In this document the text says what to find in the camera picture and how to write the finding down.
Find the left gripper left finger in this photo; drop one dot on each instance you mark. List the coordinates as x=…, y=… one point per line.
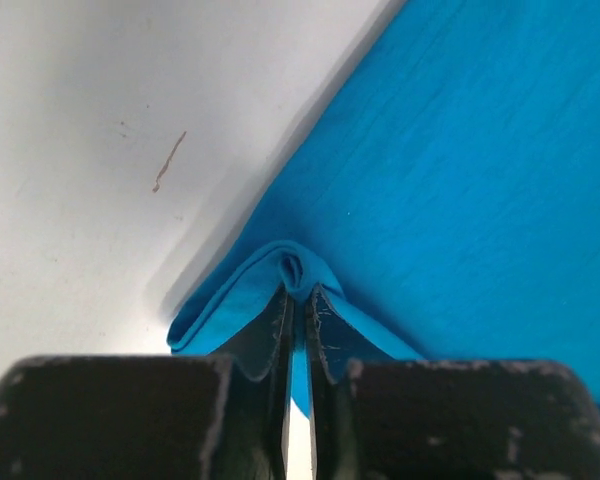
x=220, y=416

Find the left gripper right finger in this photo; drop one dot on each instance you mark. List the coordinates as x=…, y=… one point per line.
x=373, y=417

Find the blue t shirt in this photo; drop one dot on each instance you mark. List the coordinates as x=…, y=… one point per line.
x=448, y=199

